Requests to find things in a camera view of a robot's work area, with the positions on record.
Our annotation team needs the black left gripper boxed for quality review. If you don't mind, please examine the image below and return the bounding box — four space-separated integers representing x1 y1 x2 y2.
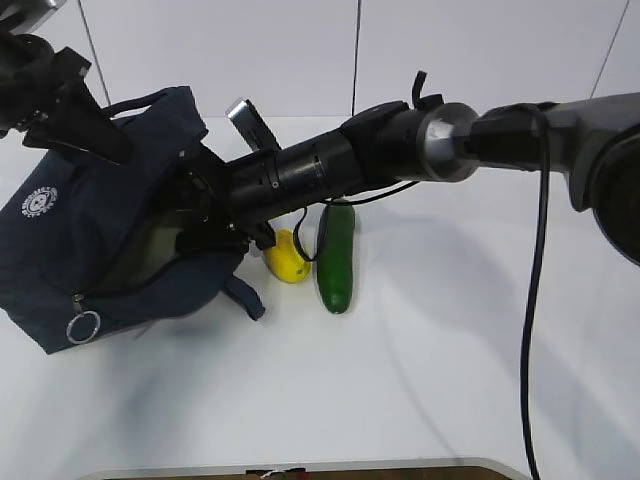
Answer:
1 32 133 165

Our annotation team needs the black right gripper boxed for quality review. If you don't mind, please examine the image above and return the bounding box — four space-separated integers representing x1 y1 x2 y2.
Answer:
176 144 275 253

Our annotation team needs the yellow lemon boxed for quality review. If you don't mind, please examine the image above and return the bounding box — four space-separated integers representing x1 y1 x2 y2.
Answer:
263 229 312 284

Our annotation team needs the navy blue lunch bag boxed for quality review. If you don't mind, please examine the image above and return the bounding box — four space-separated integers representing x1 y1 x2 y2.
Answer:
1 86 265 354

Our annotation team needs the green cucumber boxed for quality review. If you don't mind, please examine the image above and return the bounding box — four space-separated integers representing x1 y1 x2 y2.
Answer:
316 204 356 314

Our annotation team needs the silver zipper pull ring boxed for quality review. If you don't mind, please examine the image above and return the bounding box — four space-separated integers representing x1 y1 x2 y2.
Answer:
66 293 101 345

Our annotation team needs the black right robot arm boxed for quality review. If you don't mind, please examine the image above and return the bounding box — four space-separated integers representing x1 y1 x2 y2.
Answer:
177 93 639 262

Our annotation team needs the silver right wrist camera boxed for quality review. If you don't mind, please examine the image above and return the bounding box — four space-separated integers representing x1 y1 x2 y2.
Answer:
226 98 281 152

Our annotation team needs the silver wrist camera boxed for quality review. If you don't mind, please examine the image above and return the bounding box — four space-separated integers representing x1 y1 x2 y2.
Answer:
226 98 281 152
1 0 66 35

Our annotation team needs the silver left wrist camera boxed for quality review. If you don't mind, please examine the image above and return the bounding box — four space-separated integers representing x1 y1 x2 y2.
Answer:
1 0 66 35

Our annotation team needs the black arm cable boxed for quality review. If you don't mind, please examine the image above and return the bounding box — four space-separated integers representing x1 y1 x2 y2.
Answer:
292 102 551 480

